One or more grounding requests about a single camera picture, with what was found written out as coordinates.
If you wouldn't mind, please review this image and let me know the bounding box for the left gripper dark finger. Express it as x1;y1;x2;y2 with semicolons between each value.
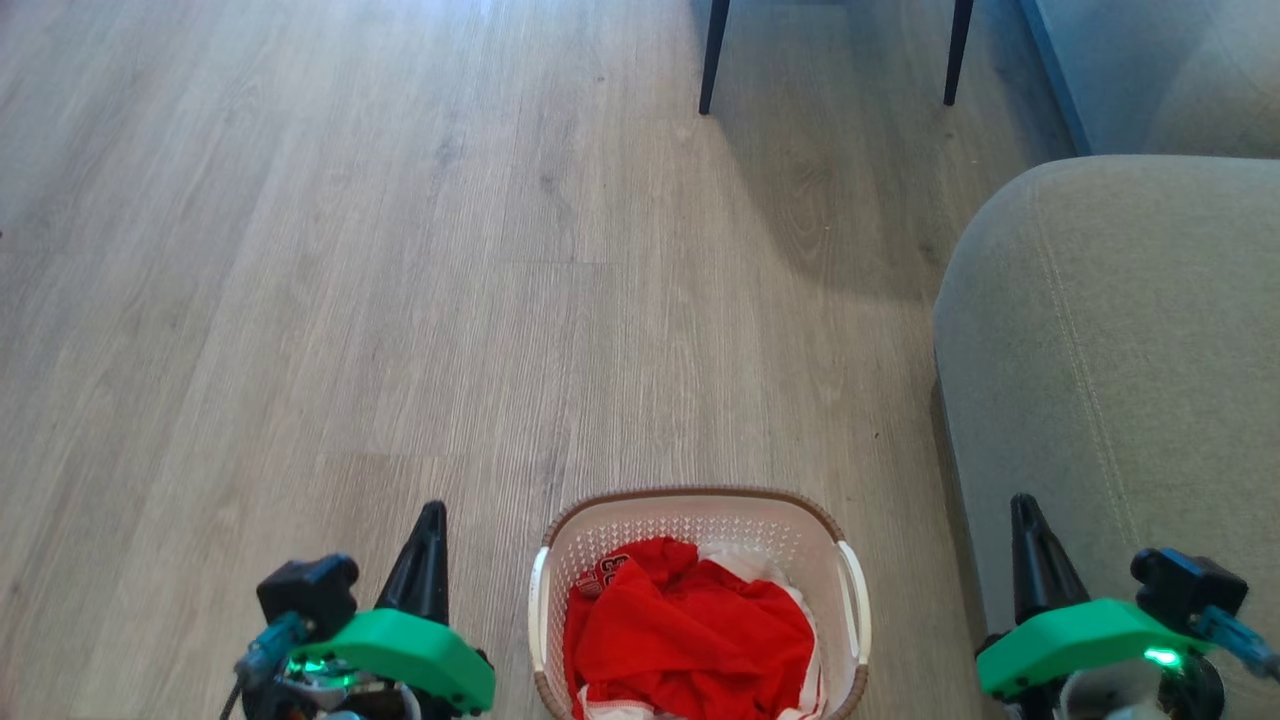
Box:
375;503;438;617
424;503;452;626

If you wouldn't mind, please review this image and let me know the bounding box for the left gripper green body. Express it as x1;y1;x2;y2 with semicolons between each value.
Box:
285;608;498;719

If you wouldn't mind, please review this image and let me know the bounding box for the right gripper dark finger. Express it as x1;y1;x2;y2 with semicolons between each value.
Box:
1022;495;1092;617
1011;494;1047;627

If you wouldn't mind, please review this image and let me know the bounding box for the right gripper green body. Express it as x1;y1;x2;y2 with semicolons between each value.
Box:
975;598;1217;702

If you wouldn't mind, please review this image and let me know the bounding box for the white perforated laundry basket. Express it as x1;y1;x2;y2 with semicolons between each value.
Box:
528;487;873;720

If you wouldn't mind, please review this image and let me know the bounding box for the grey fabric sofa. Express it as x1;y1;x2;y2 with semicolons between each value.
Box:
933;0;1280;720

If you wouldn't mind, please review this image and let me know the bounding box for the red sports jersey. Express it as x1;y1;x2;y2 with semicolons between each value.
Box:
563;537;816;720

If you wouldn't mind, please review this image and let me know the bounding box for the left camera blue cable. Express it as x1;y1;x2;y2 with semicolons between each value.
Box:
218;612;313;720

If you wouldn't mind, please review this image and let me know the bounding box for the camera blue cable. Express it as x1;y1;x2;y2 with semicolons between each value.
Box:
1193;605;1280;683
218;612;313;720

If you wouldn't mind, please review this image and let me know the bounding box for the right camera blue cable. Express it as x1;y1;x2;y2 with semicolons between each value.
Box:
1193;605;1280;683

